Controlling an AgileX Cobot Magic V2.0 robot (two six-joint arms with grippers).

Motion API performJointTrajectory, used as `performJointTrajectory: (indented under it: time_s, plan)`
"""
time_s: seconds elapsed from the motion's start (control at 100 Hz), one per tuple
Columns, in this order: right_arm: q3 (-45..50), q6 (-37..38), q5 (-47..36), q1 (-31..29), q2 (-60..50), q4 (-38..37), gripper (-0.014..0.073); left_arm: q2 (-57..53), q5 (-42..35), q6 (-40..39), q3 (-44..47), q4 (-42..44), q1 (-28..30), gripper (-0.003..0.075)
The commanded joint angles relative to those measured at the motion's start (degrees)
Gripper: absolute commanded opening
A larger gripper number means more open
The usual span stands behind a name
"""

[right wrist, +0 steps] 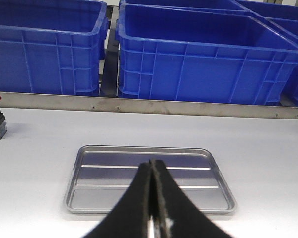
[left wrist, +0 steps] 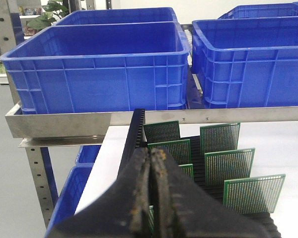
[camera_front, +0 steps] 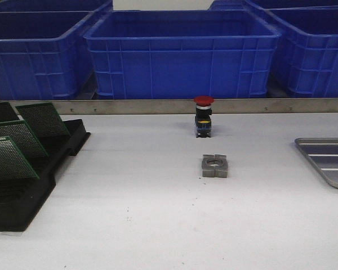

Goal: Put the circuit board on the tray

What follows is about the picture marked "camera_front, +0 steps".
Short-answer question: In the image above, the green perforated circuit board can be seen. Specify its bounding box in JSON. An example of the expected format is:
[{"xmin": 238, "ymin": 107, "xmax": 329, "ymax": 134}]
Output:
[
  {"xmin": 0, "ymin": 102, "xmax": 19, "ymax": 122},
  {"xmin": 0, "ymin": 136, "xmax": 39, "ymax": 181},
  {"xmin": 0, "ymin": 120, "xmax": 48, "ymax": 158},
  {"xmin": 16, "ymin": 102, "xmax": 70, "ymax": 138}
]

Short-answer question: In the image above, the green perforated circuit board front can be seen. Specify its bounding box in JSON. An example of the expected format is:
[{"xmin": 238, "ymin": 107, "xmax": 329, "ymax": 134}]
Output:
[{"xmin": 0, "ymin": 136, "xmax": 39, "ymax": 181}]

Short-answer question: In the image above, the grey metal clamp block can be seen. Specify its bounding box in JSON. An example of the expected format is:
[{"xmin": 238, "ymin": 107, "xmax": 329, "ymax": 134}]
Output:
[{"xmin": 202, "ymin": 154, "xmax": 229, "ymax": 178}]

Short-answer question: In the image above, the blue crate rear left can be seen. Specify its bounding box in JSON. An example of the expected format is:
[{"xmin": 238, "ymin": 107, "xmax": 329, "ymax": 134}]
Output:
[{"xmin": 0, "ymin": 0, "xmax": 113, "ymax": 12}]

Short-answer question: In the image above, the black slotted board rack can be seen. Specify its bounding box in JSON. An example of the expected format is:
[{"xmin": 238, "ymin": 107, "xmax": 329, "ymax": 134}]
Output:
[{"xmin": 0, "ymin": 92, "xmax": 92, "ymax": 232}]

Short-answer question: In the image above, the silver metal tray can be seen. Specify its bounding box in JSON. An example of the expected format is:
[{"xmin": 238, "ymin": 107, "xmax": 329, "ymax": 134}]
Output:
[{"xmin": 295, "ymin": 138, "xmax": 338, "ymax": 189}]

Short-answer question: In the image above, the blue crate rear right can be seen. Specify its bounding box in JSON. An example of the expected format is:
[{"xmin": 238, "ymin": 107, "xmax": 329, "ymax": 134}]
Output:
[{"xmin": 209, "ymin": 0, "xmax": 338, "ymax": 10}]

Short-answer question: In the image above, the blue crate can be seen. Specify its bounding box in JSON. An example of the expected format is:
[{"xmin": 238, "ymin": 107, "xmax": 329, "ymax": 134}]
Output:
[
  {"xmin": 84, "ymin": 10, "xmax": 280, "ymax": 100},
  {"xmin": 0, "ymin": 0, "xmax": 113, "ymax": 12},
  {"xmin": 0, "ymin": 11, "xmax": 97, "ymax": 100},
  {"xmin": 266, "ymin": 8, "xmax": 338, "ymax": 98},
  {"xmin": 209, "ymin": 0, "xmax": 338, "ymax": 10}
]

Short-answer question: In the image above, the red emergency stop button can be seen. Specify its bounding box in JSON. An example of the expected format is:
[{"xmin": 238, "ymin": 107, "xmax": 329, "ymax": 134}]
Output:
[{"xmin": 194, "ymin": 96, "xmax": 215, "ymax": 138}]

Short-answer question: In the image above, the blue crate centre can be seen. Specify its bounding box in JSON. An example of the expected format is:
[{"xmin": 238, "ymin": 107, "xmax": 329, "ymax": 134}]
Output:
[{"xmin": 84, "ymin": 10, "xmax": 280, "ymax": 100}]

